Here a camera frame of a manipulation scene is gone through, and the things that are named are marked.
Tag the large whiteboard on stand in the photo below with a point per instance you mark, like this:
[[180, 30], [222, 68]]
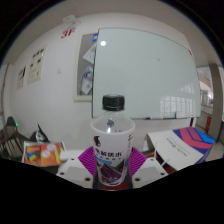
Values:
[[146, 73]]

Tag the large white wall poster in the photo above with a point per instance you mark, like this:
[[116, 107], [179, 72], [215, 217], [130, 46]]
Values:
[[36, 65]]

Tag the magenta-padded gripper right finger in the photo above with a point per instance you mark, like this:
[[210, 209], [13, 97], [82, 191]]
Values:
[[150, 170]]

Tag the flat round red coaster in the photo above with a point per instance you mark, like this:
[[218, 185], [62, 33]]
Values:
[[124, 185]]

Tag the white blue purple cardboard box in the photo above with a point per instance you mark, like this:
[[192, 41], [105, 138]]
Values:
[[180, 146]]

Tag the dark chair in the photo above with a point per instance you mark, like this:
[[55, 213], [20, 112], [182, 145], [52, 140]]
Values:
[[10, 121]]

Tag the colourful orange magazine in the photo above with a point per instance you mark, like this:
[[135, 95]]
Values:
[[40, 155]]

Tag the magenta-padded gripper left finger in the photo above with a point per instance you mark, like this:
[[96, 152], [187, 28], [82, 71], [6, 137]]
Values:
[[71, 170]]

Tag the black backpack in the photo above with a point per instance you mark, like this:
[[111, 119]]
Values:
[[39, 135]]

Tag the framed notice board with papers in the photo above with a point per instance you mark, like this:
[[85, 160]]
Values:
[[83, 66]]

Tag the small white wall poster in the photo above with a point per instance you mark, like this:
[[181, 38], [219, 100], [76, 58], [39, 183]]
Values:
[[21, 77]]

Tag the red wall sign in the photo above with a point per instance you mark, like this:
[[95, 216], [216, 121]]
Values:
[[68, 33]]

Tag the clear bottle with black cap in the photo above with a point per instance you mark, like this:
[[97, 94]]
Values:
[[111, 146]]

